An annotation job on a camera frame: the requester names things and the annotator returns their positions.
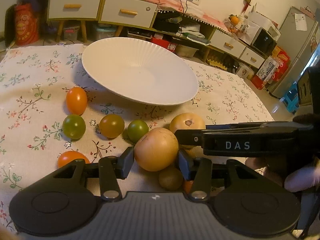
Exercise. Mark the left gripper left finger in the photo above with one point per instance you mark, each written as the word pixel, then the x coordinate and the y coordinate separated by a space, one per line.
pixel 121 165

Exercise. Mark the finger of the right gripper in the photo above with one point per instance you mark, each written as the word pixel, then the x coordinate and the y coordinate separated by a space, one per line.
pixel 217 126
pixel 189 137

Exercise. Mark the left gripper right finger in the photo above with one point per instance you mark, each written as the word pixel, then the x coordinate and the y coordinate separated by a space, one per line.
pixel 190 167

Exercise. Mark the large yellow apple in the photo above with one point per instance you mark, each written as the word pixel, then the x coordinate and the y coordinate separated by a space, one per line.
pixel 156 150

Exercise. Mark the dark green cherry tomato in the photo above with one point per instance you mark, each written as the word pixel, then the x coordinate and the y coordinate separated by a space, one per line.
pixel 136 130

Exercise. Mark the brownish green tomato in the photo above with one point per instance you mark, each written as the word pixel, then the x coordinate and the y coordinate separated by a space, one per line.
pixel 111 126

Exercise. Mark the red orange tomato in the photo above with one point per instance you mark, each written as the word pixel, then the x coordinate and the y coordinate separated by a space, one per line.
pixel 68 156

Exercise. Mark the orange cherry tomato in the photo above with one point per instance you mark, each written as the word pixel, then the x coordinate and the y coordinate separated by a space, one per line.
pixel 76 100

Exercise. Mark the right hand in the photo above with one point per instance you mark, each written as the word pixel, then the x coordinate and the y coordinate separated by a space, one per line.
pixel 299 180

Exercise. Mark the blue plastic stool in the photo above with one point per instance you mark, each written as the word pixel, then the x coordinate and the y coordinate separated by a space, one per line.
pixel 290 99

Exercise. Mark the brown kiwi fruit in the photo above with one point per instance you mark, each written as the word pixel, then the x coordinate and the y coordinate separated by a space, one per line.
pixel 170 178

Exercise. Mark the red gift boxes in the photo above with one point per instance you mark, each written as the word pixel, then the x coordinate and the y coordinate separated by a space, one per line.
pixel 272 69

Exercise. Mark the white ribbed plate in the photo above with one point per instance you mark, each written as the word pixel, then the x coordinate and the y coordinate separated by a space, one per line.
pixel 140 71

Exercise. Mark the black microwave oven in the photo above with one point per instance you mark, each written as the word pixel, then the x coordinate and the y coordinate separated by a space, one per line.
pixel 264 42

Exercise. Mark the silver refrigerator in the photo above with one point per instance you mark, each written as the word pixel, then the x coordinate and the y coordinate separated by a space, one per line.
pixel 299 39

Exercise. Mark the red box under cabinet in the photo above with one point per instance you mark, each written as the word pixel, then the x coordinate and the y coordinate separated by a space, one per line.
pixel 164 43

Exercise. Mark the floral tablecloth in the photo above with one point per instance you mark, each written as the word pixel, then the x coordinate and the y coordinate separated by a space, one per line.
pixel 34 84

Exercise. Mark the clear storage box teal lid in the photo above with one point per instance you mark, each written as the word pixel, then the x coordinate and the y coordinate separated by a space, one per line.
pixel 102 32

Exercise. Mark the long low tv cabinet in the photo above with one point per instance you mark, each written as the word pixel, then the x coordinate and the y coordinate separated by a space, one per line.
pixel 216 35

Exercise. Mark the white drawer cabinet middle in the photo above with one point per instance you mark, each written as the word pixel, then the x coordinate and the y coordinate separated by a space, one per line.
pixel 135 13

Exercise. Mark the white drawer cabinet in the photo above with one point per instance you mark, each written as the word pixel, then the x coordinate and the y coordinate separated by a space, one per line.
pixel 73 9
pixel 135 13

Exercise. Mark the red orange snack bag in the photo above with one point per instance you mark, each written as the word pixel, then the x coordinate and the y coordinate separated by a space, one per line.
pixel 26 25

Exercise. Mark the white drawer cabinet left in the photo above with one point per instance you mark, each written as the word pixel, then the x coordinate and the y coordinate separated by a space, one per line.
pixel 73 9

